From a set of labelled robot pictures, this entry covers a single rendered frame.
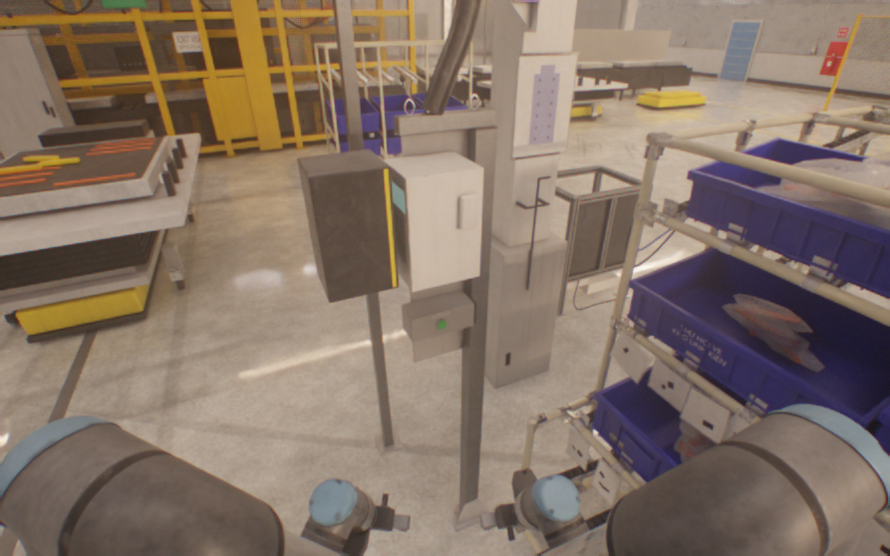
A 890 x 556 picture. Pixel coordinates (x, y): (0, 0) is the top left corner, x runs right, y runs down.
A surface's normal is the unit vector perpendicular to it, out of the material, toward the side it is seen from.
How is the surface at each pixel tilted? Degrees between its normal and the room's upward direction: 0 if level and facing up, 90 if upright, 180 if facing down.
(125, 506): 25
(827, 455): 15
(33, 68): 90
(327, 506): 19
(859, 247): 98
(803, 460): 5
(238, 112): 90
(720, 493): 29
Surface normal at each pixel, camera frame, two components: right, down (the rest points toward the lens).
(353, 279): 0.41, 0.46
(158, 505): 0.45, -0.66
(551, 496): 0.13, -0.66
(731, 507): -0.43, -0.62
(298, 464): 0.00, -0.86
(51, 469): -0.09, -0.74
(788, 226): -0.89, 0.34
